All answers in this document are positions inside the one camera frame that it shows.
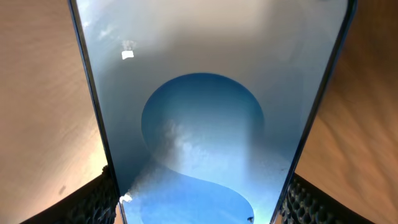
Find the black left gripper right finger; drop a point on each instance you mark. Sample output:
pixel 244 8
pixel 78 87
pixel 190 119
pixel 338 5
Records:
pixel 304 203

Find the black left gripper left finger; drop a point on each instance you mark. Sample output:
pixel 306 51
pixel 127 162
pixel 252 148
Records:
pixel 93 203

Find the blue Galaxy smartphone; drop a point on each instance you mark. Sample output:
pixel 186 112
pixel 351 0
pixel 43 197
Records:
pixel 204 106

